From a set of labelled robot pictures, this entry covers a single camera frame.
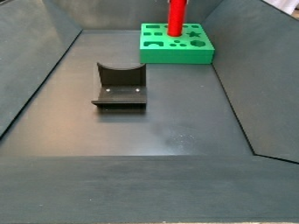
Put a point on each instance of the red cylinder peg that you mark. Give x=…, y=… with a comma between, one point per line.
x=176, y=17

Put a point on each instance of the black curved cradle holder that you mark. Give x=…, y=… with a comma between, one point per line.
x=121, y=86

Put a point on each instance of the green shape sorting board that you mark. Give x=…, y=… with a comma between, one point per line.
x=161, y=49

